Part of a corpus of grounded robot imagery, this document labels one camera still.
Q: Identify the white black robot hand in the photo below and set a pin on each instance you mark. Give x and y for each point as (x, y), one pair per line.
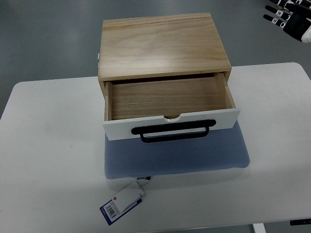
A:
(293, 17)

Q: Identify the white top drawer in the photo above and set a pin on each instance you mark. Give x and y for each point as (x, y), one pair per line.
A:
(164, 100)

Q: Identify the black drawer handle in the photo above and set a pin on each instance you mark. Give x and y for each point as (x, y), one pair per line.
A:
(174, 131)

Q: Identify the wooden drawer cabinet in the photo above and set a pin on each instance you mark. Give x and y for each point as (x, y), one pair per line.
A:
(147, 47)

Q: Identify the blue cushion pad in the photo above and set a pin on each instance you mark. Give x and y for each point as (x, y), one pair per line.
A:
(132, 158)

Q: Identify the black table control panel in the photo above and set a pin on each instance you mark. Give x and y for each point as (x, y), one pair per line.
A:
(300, 222)

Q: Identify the white table leg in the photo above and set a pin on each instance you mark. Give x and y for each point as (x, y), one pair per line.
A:
(259, 228)

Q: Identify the white and blue tag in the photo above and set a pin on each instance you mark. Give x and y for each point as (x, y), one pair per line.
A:
(122, 202)

